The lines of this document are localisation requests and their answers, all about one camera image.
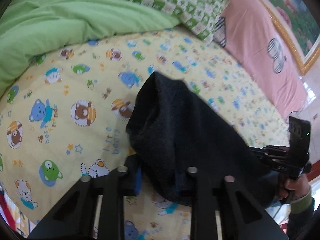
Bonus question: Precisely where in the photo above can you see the yellow bear print bedsheet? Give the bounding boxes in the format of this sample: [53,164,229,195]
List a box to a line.
[1,28,288,237]

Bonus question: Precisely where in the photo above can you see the black pants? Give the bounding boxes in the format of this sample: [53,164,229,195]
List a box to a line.
[126,72,277,207]

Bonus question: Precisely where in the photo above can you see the green duvet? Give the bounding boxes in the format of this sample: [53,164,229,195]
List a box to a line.
[1,0,179,92]

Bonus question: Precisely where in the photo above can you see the right hand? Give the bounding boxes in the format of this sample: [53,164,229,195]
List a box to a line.
[278,173,311,200]

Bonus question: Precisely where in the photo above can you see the green white checkered pillow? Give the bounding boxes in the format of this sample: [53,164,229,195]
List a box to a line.
[131,0,229,43]

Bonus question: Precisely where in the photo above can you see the gold framed painting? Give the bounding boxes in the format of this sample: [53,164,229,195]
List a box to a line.
[260,0,319,76]

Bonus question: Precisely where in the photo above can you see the pink plaid heart pillow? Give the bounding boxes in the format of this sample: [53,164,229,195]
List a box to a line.
[217,0,307,118]

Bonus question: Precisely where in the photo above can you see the dark sleeved right forearm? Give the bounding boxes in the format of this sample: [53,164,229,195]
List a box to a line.
[286,189,315,239]

